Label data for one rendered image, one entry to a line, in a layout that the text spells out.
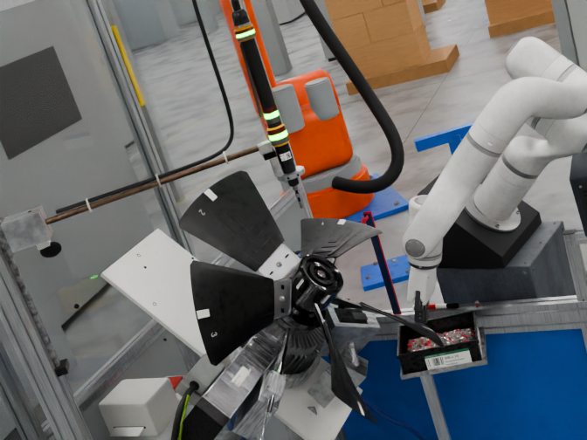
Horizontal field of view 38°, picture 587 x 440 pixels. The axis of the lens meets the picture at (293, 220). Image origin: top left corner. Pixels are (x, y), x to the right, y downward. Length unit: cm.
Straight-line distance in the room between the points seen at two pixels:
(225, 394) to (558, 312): 98
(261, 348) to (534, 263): 88
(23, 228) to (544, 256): 144
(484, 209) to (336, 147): 344
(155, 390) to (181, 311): 31
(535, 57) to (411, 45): 797
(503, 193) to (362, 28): 763
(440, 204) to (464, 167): 10
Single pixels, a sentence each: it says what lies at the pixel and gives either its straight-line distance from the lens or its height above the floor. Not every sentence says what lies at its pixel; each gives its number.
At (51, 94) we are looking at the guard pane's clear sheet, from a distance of 252.
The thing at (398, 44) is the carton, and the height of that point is 42.
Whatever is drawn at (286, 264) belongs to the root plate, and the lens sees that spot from 208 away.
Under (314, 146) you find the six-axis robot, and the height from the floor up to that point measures 58.
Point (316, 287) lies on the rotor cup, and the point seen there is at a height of 121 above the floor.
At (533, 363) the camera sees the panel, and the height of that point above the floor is 67.
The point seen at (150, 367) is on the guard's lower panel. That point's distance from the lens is 268.
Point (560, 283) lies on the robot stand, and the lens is 270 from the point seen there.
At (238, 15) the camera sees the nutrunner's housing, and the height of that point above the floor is 184.
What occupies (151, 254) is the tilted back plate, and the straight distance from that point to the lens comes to 224.
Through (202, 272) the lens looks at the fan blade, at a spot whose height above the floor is 137.
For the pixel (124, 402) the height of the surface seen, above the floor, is 97.
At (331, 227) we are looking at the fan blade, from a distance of 231.
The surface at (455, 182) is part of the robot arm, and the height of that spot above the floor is 135.
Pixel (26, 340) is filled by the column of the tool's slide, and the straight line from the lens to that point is 213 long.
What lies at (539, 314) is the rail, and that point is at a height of 83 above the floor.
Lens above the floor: 198
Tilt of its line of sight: 18 degrees down
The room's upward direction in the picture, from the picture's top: 18 degrees counter-clockwise
